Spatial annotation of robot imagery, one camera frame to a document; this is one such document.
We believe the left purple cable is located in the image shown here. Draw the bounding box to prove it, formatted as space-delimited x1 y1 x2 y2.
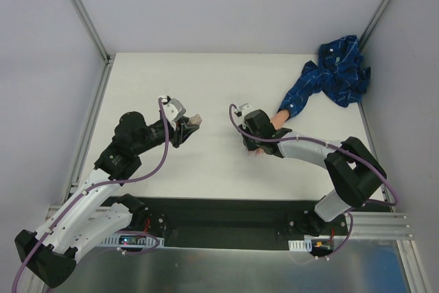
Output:
12 96 172 293

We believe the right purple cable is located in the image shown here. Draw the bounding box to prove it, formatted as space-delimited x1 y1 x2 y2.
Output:
228 103 401 261

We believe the right aluminium frame post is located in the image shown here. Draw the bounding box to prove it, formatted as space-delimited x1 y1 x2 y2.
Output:
359 0 393 52

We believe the left aluminium frame post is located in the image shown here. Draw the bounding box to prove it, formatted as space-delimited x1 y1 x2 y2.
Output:
69 0 112 64

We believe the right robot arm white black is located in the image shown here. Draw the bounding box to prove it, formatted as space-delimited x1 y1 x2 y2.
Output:
234 104 387 237

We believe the purple cable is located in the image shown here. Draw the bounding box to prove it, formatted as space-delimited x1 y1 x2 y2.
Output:
228 103 401 261
12 96 172 293

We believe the white cable duct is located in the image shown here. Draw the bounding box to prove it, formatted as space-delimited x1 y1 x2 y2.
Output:
98 233 165 248
288 237 334 253

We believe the left white cable duct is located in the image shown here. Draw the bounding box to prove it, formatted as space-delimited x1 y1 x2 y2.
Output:
98 233 165 248

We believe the blue plaid shirt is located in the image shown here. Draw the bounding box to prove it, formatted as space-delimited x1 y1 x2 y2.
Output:
278 35 371 118

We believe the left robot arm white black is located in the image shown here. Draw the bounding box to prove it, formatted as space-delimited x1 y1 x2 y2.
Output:
12 110 202 292

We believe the aluminium frame post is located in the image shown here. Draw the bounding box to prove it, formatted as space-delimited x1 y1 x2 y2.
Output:
69 0 112 64
359 0 393 52

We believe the right white cable duct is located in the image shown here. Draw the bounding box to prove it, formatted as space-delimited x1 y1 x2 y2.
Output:
288 237 334 253

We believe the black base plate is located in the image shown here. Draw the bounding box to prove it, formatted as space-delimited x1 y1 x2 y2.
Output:
99 196 347 249

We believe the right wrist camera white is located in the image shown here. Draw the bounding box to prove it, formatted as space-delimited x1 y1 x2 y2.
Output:
234 103 254 119

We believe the mannequin hand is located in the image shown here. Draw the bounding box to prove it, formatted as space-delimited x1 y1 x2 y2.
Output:
246 109 292 156

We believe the clear nail polish bottle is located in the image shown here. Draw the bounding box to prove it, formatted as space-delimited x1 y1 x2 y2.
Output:
187 114 202 126

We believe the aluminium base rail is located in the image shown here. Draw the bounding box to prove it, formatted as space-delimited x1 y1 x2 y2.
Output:
43 203 412 241

